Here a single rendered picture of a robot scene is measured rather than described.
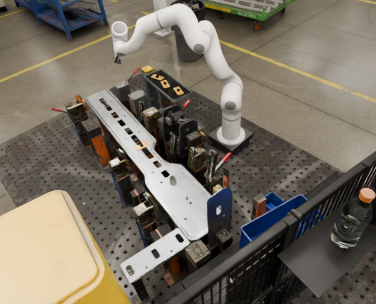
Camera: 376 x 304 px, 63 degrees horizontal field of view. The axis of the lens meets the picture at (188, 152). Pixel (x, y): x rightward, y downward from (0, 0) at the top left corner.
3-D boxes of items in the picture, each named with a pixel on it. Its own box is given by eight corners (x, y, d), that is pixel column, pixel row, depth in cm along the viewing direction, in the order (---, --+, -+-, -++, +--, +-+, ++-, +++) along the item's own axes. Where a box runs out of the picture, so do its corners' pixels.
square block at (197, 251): (190, 285, 148) (184, 248, 123) (203, 275, 151) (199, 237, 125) (199, 298, 143) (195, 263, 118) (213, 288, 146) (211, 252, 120)
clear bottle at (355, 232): (324, 237, 82) (345, 190, 68) (340, 224, 84) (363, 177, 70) (345, 255, 78) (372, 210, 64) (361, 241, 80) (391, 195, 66)
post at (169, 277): (162, 276, 152) (154, 248, 131) (181, 263, 156) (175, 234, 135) (170, 287, 148) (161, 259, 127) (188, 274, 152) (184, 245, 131)
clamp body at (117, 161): (117, 199, 188) (102, 160, 164) (135, 190, 192) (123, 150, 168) (124, 209, 182) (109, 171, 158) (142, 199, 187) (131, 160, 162)
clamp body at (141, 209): (140, 244, 165) (126, 206, 141) (158, 232, 170) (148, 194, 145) (148, 257, 160) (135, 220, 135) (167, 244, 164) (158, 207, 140)
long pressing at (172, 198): (79, 100, 216) (79, 98, 215) (109, 88, 224) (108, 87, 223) (190, 245, 131) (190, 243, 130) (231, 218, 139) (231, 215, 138)
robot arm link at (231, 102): (241, 108, 198) (243, 78, 180) (239, 129, 186) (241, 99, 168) (223, 108, 200) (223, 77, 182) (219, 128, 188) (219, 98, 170)
